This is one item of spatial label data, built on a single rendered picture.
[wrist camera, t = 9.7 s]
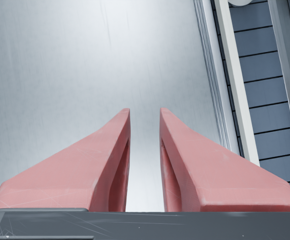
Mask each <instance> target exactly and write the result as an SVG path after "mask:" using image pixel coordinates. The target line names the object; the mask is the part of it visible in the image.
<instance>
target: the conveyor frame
mask: <svg viewBox="0 0 290 240"><path fill-rule="evenodd" d="M266 2H268V4H269V10H270V15H271V20H272V26H271V27H273V29H274V34H275V39H276V44H277V48H278V50H277V51H278V53H279V58H280V64H281V69H282V74H283V75H282V76H278V77H283V78H284V83H285V88H286V93H287V98H288V101H284V102H283V103H285V102H288V103H289V107H290V67H289V62H288V57H287V52H286V48H285V43H284V38H283V33H282V29H281V24H280V18H279V13H278V8H277V4H276V0H267V1H266ZM194 5H195V10H196V15H197V22H198V27H199V32H200V37H201V42H202V48H203V53H204V58H205V63H206V68H207V75H208V80H209V85H210V90H211V95H212V100H213V106H214V111H215V116H216V121H217V128H218V133H219V138H220V143H221V146H223V147H225V148H226V149H228V150H230V151H232V152H234V153H236V154H237V155H239V156H240V152H239V147H238V140H237V135H236V130H235V125H234V120H233V115H232V110H231V105H230V100H229V95H228V88H227V83H226V78H225V73H224V68H223V63H222V58H221V53H220V48H219V42H218V36H217V31H216V26H215V21H214V16H213V11H212V6H211V1H210V0H194ZM269 27H270V26H269ZM277 51H273V52H277ZM288 129H290V127H288Z"/></svg>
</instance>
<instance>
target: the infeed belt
mask: <svg viewBox="0 0 290 240"><path fill-rule="evenodd" d="M210 1H211V6H212V11H213V16H214V21H215V26H216V31H217V38H218V42H219V48H220V53H221V58H222V63H223V68H224V73H225V78H226V83H227V88H228V95H229V100H230V105H231V110H232V115H233V120H234V125H235V130H236V135H237V140H238V147H239V152H240V156H241V157H243V158H245V156H244V151H243V147H242V141H241V136H240V131H239V126H238V119H237V115H236V110H235V104H234V100H233V95H232V89H231V85H230V79H229V74H228V68H227V63H226V58H225V53H224V48H223V43H222V38H221V33H220V28H219V22H218V16H217V11H216V6H215V1H214V0H210ZM266 1H267V0H253V1H252V2H251V3H250V4H249V5H247V6H244V7H233V6H231V5H228V6H229V11H230V16H231V21H232V26H233V31H234V36H235V41H236V46H237V51H238V57H239V62H240V67H241V72H242V77H243V82H244V87H245V92H246V97H247V102H248V107H249V113H250V118H251V124H252V128H253V133H254V138H255V144H256V148H257V153H258V158H259V165H260V167H261V168H263V169H265V170H267V171H269V172H270V173H272V174H274V175H276V176H278V177H279V178H281V179H283V180H285V181H286V182H288V183H289V185H290V129H288V127H290V107H289V103H288V102H285V103H283V102H284V101H288V98H287V93H286V88H285V83H284V78H283V77H278V76H282V75H283V74H282V69H281V64H280V58H279V53H278V51H277V50H278V48H277V44H276V39H275V34H274V29H273V27H271V26H272V20H271V15H270V10H269V4H268V2H266ZM269 26H270V27H269ZM273 51H277V52H273Z"/></svg>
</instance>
